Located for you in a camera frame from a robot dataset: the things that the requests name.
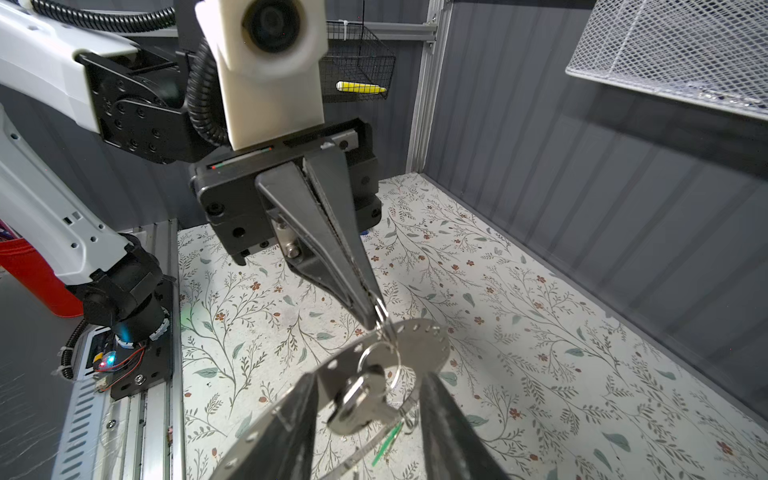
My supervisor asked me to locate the white wire basket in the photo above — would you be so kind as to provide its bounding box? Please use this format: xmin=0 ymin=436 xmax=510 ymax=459
xmin=566 ymin=1 xmax=767 ymax=120

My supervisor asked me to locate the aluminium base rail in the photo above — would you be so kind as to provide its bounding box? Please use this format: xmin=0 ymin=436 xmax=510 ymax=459
xmin=50 ymin=218 xmax=187 ymax=480

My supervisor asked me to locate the red pencil cup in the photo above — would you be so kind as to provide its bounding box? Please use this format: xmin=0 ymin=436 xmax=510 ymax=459
xmin=1 ymin=223 xmax=83 ymax=318

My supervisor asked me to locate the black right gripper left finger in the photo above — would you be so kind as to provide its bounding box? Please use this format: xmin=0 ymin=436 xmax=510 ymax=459
xmin=212 ymin=374 xmax=318 ymax=479

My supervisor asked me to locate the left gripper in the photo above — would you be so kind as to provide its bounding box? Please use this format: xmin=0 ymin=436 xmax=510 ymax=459
xmin=191 ymin=118 xmax=382 ymax=330

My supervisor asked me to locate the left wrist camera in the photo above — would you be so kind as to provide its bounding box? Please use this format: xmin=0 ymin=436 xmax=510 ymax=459
xmin=186 ymin=1 xmax=328 ymax=150

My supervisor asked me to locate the key with green tag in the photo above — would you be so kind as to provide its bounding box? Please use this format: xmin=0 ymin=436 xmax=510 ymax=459
xmin=371 ymin=421 xmax=406 ymax=467

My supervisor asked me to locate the key with black tag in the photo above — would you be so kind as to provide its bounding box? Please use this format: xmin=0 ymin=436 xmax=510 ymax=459
xmin=327 ymin=367 xmax=416 ymax=436

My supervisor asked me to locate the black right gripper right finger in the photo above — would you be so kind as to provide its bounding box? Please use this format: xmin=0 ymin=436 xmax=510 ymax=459
xmin=419 ymin=373 xmax=508 ymax=479

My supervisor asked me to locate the black wire basket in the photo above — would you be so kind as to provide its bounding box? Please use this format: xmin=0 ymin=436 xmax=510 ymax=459
xmin=319 ymin=20 xmax=396 ymax=103

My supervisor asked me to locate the silver split keyring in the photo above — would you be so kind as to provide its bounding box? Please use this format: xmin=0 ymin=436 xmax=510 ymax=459
xmin=357 ymin=340 xmax=403 ymax=396
xmin=374 ymin=297 xmax=397 ymax=347

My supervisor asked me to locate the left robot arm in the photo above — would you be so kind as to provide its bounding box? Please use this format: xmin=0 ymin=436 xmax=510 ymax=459
xmin=1 ymin=1 xmax=386 ymax=348

